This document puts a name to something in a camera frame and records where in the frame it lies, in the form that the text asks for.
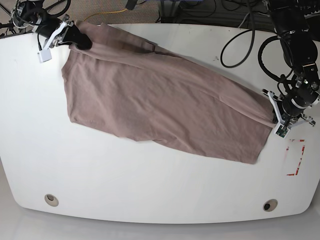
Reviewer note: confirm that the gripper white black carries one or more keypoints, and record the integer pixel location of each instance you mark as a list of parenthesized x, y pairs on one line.
[(286, 114), (52, 33)]

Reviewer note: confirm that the mauve brown T-shirt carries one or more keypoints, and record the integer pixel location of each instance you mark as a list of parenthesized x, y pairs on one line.
[(129, 87)]

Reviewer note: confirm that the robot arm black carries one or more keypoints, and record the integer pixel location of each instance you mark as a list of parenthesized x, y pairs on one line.
[(302, 84), (31, 13)]

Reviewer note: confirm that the red tape rectangle marker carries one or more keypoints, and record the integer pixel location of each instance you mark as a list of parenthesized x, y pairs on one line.
[(293, 156)]

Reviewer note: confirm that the right table cable grommet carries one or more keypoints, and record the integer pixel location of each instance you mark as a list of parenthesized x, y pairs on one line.
[(270, 205)]

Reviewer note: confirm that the table cable grommet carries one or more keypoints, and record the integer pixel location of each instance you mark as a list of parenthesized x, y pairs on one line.
[(51, 200), (270, 205)]

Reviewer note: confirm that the left table cable grommet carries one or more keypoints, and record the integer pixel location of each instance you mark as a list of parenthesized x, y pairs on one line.
[(51, 200)]

